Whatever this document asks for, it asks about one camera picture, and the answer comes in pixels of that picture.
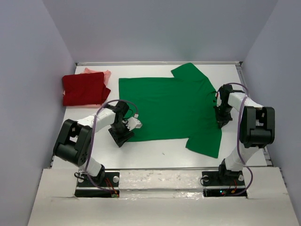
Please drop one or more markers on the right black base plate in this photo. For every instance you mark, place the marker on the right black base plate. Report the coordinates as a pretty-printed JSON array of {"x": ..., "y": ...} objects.
[{"x": 215, "y": 185}]

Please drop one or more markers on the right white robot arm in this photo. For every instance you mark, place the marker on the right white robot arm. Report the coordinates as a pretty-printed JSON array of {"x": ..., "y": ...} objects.
[{"x": 256, "y": 129}]

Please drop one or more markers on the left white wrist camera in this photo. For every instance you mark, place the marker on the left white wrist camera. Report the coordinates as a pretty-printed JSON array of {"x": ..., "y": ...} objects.
[{"x": 133, "y": 123}]

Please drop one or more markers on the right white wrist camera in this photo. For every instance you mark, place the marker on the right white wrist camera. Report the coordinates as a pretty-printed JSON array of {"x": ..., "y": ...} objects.
[{"x": 218, "y": 99}]

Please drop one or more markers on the pink folded t shirt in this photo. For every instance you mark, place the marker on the pink folded t shirt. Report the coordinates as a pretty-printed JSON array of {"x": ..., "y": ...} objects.
[{"x": 107, "y": 75}]

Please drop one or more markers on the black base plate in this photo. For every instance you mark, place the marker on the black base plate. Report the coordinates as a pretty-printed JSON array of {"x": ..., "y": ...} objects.
[
  {"x": 108, "y": 188},
  {"x": 215, "y": 185}
]

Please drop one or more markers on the green t shirt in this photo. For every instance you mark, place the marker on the green t shirt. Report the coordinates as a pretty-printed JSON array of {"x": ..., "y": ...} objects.
[{"x": 174, "y": 108}]

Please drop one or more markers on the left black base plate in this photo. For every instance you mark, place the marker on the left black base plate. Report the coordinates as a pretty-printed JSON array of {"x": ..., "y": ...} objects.
[{"x": 108, "y": 188}]

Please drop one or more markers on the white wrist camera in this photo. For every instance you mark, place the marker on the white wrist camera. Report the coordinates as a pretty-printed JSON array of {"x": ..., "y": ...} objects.
[
  {"x": 133, "y": 123},
  {"x": 218, "y": 99}
]

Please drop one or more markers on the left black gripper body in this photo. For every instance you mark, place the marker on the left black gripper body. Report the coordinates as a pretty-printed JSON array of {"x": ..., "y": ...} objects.
[{"x": 118, "y": 127}]

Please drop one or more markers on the red folded t shirt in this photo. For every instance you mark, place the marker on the red folded t shirt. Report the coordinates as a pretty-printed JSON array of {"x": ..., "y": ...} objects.
[{"x": 84, "y": 89}]

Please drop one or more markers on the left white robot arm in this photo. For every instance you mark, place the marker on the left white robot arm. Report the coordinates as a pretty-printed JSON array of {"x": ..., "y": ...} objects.
[{"x": 75, "y": 140}]

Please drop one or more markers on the aluminium table rail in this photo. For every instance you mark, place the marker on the aluminium table rail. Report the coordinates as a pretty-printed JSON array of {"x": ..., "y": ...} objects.
[{"x": 236, "y": 63}]

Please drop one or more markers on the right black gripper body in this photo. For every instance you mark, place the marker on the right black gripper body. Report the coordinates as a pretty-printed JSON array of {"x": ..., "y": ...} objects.
[{"x": 224, "y": 109}]

